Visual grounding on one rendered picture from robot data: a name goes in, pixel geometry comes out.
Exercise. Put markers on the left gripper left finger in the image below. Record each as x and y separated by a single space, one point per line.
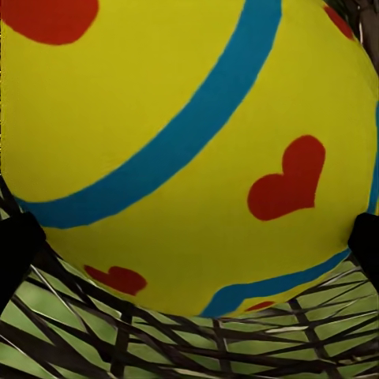
20 240

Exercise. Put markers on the wicker basket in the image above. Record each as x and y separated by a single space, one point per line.
365 15

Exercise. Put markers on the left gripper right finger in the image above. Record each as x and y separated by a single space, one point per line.
364 244

